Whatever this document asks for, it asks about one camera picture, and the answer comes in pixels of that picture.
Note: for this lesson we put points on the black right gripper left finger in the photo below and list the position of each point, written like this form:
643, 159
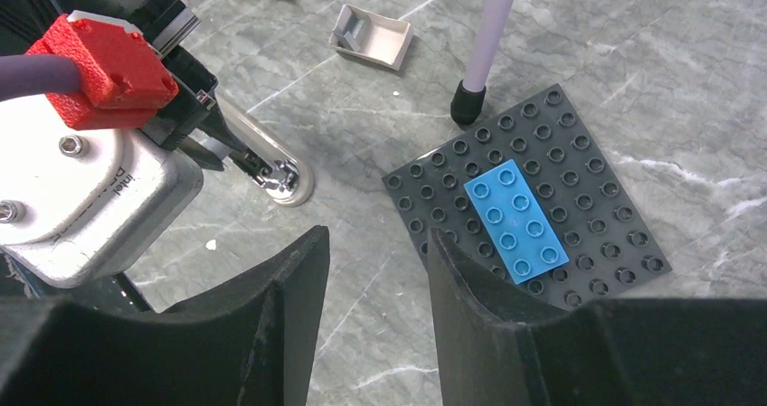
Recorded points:
249, 341

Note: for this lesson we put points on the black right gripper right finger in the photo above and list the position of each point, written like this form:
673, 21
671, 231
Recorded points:
497, 345

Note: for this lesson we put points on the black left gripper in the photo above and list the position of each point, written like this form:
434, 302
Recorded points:
190, 121

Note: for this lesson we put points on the black silver stapler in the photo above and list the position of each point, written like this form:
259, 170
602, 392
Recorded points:
284, 175

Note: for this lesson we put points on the staple box tray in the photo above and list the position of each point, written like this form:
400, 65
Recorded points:
385, 41

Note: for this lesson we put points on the blue lego brick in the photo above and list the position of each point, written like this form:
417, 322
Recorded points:
516, 224

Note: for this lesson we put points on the dark grey lego baseplate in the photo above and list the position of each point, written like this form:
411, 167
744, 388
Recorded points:
611, 249

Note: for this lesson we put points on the staple strips in tray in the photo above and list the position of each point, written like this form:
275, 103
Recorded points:
347, 36

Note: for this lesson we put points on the white perforated music stand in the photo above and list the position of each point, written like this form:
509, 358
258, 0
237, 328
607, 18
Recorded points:
469, 97

